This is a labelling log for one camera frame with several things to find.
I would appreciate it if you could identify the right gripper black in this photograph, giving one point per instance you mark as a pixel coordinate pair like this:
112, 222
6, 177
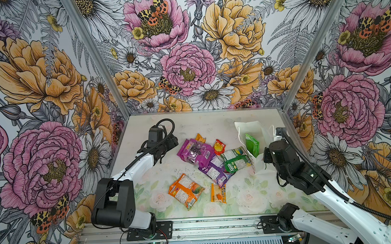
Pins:
267, 156

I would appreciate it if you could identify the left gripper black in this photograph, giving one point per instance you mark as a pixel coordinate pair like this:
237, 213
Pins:
172, 144

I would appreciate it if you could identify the magenta snack bag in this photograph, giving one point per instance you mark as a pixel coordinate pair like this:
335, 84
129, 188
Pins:
197, 153

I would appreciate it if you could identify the green chips bag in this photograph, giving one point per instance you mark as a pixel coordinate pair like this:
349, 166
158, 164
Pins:
252, 145

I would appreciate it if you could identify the large orange snack bag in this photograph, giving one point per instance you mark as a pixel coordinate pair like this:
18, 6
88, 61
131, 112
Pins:
186, 191

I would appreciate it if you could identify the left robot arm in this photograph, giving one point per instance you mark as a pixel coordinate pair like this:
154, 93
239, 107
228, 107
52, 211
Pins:
115, 197

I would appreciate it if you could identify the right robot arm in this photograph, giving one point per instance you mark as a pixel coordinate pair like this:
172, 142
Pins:
362, 225

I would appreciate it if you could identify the small orange snack packet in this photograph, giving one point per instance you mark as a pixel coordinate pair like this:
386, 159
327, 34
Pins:
200, 138

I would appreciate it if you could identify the green white snack packet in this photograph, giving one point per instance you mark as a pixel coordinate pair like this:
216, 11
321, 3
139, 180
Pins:
235, 159

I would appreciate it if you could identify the small red snack packet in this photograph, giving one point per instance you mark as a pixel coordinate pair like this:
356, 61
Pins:
219, 147

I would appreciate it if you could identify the purple snack packet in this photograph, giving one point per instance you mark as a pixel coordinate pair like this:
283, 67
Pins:
216, 171

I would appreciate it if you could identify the narrow orange snack packet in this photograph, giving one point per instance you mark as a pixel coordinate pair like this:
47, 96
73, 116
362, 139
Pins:
218, 194

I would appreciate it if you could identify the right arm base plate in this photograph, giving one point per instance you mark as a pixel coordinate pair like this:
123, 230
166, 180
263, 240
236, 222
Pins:
271, 224

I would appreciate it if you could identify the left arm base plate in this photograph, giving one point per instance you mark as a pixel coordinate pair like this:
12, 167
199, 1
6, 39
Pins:
161, 230

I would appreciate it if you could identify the aluminium front rail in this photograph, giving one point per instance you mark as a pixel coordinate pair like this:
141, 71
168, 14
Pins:
214, 230

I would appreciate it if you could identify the left aluminium frame post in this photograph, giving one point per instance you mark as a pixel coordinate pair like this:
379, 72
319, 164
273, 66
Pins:
89, 42

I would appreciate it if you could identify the aluminium frame post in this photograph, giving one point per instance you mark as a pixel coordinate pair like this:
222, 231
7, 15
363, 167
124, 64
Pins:
89, 42
323, 27

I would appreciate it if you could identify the right aluminium frame post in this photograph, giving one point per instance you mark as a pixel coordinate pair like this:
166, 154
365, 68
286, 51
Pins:
323, 27

